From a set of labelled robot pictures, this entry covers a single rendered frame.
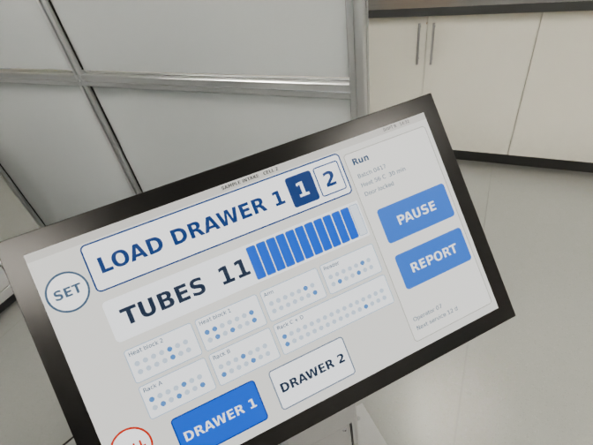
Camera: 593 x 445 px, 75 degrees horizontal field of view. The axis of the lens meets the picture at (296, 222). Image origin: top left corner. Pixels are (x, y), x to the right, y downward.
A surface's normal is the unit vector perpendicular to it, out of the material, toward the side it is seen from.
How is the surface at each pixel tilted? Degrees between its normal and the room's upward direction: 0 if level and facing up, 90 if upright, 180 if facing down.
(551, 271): 0
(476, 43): 90
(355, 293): 50
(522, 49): 90
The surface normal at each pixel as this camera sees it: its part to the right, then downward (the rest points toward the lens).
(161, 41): -0.41, 0.63
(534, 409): -0.13, -0.75
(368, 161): 0.22, -0.07
